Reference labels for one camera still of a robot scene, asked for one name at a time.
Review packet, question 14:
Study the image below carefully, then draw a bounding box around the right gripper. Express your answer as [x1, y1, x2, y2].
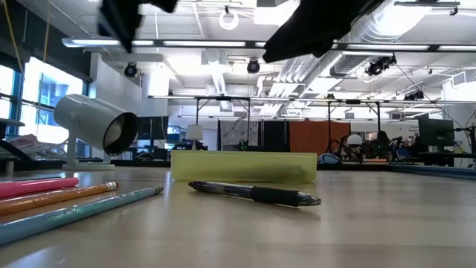
[262, 0, 384, 63]

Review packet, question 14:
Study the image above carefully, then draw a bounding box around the yellow translucent supply box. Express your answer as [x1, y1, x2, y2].
[170, 150, 318, 184]

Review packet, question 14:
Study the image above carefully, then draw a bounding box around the black grip pen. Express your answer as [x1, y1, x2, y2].
[187, 180, 323, 208]

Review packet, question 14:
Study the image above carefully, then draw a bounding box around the pink highlighter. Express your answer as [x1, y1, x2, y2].
[0, 176, 80, 200]

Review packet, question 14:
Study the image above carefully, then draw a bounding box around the orange pencil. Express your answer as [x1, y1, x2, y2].
[0, 181, 120, 217]

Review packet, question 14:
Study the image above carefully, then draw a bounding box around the teal pencil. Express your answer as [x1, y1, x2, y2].
[0, 185, 165, 247]

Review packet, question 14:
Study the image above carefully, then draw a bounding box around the orange partition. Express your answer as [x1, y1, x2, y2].
[289, 120, 351, 156]

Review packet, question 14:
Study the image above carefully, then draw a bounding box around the black partition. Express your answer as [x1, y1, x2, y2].
[262, 120, 290, 152]

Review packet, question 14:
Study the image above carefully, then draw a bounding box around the black monitor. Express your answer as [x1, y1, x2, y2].
[137, 116, 169, 141]
[418, 118, 455, 147]

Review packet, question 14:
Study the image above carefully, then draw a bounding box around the white patterned partition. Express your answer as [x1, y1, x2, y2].
[219, 118, 261, 150]

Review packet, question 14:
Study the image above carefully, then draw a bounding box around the blue round object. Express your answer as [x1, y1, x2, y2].
[318, 153, 341, 165]

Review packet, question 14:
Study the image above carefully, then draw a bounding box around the white lampshade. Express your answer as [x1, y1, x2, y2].
[185, 124, 205, 141]

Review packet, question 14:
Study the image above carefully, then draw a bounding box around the person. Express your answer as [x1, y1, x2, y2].
[371, 130, 392, 159]

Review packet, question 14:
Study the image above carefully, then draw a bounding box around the grey computer desk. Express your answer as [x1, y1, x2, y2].
[0, 118, 27, 176]

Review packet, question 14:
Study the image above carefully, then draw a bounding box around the silver ventilation duct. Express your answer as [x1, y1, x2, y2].
[278, 0, 399, 94]

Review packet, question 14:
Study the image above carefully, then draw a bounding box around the white ceiling ring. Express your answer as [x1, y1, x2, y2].
[218, 9, 239, 31]

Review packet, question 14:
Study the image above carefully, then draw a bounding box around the black background station frame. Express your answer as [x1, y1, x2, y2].
[195, 95, 252, 150]
[327, 98, 382, 153]

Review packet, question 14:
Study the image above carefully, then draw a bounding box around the black ceiling camera cluster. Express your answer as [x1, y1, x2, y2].
[365, 54, 398, 77]

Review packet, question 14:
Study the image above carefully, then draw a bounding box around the white cable bundle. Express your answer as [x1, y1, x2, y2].
[9, 133, 68, 157]

